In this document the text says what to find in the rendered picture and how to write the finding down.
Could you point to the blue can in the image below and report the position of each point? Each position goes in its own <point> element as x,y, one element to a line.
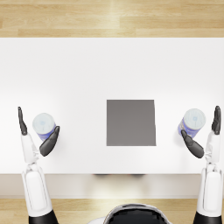
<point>192,122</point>
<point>44,126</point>

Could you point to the dark grey square mat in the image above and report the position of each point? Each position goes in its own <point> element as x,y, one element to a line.
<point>130,122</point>

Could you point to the dark round robot body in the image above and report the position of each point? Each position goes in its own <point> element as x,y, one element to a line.
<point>136,214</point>

